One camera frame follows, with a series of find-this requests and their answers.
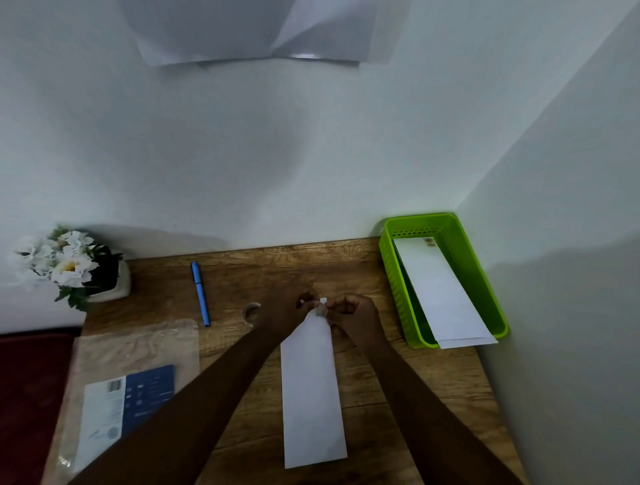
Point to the green plastic tray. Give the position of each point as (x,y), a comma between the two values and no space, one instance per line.
(392,290)

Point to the clear plastic bag with card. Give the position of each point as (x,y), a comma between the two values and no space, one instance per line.
(135,345)

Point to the dark red mattress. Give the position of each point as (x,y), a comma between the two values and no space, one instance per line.
(30,399)

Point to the small clear tape roll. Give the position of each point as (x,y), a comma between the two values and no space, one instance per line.
(247,312)

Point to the white paper sheet on wall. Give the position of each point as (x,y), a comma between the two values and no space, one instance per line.
(215,30)

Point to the person's right hand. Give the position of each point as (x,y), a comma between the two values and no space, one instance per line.
(360,320)

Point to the person's left forearm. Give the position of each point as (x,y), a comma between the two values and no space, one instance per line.
(185,419)

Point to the person's left hand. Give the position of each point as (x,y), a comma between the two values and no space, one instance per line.
(285,315)

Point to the blue pen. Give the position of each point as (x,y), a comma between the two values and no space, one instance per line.
(201,295)

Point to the person's right forearm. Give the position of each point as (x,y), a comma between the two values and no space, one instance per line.
(435,419)

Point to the potted white flower plant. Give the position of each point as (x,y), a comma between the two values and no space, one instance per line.
(70,265)

